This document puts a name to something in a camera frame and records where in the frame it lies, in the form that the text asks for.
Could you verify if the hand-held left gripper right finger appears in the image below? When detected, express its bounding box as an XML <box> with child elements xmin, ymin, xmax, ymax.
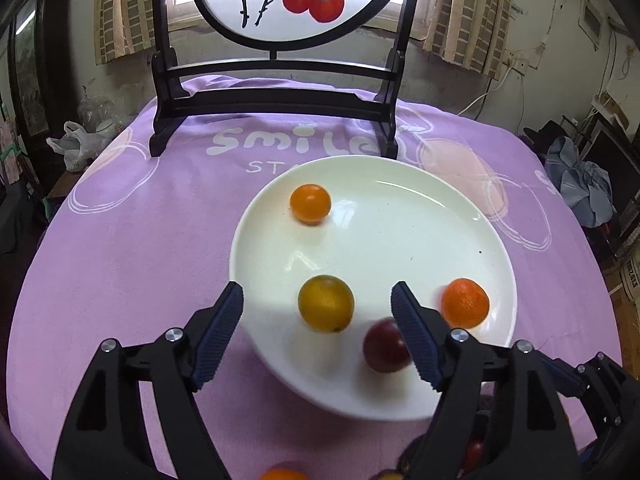
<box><xmin>390</xmin><ymin>281</ymin><xmax>583</xmax><ymax>480</ymax></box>

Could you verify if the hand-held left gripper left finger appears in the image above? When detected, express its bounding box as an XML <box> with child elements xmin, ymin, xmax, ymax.
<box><xmin>52</xmin><ymin>281</ymin><xmax>246</xmax><ymax>480</ymax></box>

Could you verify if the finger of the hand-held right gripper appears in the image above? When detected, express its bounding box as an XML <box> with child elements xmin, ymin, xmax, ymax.
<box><xmin>545</xmin><ymin>351</ymin><xmax>628</xmax><ymax>461</ymax></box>

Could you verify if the dark purple tomato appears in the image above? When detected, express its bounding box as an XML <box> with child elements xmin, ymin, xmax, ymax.
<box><xmin>362</xmin><ymin>318</ymin><xmax>415</xmax><ymax>374</ymax></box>

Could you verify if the mandarin orange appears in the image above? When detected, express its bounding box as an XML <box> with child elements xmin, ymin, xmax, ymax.
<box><xmin>440</xmin><ymin>278</ymin><xmax>490</xmax><ymax>330</ymax></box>

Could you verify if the yellowish kumquat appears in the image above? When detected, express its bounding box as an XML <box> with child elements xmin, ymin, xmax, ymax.
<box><xmin>297</xmin><ymin>274</ymin><xmax>356</xmax><ymax>334</ymax></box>

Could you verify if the white round plate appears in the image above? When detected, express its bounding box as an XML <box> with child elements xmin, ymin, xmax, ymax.
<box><xmin>229</xmin><ymin>156</ymin><xmax>518</xmax><ymax>421</ymax></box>

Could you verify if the red cherry tomato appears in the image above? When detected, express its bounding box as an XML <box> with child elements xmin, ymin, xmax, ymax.
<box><xmin>462</xmin><ymin>440</ymin><xmax>486</xmax><ymax>471</ymax></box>

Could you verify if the orange kumquat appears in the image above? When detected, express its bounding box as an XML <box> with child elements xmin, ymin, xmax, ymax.
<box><xmin>290</xmin><ymin>183</ymin><xmax>332</xmax><ymax>226</ymax></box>
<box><xmin>257</xmin><ymin>467</ymin><xmax>310</xmax><ymax>480</ymax></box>

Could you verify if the purple printed blanket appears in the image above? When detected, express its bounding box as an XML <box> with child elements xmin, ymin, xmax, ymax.
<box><xmin>7</xmin><ymin>74</ymin><xmax>626</xmax><ymax>480</ymax></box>

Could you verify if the blue cloth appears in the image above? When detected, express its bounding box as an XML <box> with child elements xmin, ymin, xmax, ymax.
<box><xmin>545</xmin><ymin>136</ymin><xmax>617</xmax><ymax>228</ymax></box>

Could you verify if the white plastic bag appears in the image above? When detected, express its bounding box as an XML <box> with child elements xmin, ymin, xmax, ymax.
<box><xmin>46</xmin><ymin>121</ymin><xmax>121</xmax><ymax>173</ymax></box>

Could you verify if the black framed persimmon painting screen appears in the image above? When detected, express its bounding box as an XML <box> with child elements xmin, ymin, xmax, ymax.
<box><xmin>149</xmin><ymin>0</ymin><xmax>420</xmax><ymax>161</ymax></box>

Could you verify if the cardboard box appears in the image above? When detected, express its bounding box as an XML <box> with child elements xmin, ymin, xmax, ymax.
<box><xmin>592</xmin><ymin>91</ymin><xmax>633</xmax><ymax>131</ymax></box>

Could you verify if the beige checked curtain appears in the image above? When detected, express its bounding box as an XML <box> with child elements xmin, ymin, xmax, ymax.
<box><xmin>95</xmin><ymin>0</ymin><xmax>173</xmax><ymax>65</ymax></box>
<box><xmin>422</xmin><ymin>0</ymin><xmax>516</xmax><ymax>77</ymax></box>

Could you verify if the dark wooden glass cabinet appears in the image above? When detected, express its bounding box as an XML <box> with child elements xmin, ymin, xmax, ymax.
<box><xmin>0</xmin><ymin>0</ymin><xmax>76</xmax><ymax>171</ymax></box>

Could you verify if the white cable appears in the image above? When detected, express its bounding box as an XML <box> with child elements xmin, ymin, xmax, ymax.
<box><xmin>457</xmin><ymin>62</ymin><xmax>516</xmax><ymax>116</ymax></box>

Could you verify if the white wall outlet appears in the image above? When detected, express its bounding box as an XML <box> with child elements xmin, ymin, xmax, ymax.
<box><xmin>505</xmin><ymin>50</ymin><xmax>531</xmax><ymax>76</ymax></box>

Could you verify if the white wall box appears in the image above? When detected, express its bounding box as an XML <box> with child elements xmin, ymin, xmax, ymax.
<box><xmin>580</xmin><ymin>0</ymin><xmax>603</xmax><ymax>51</ymax></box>

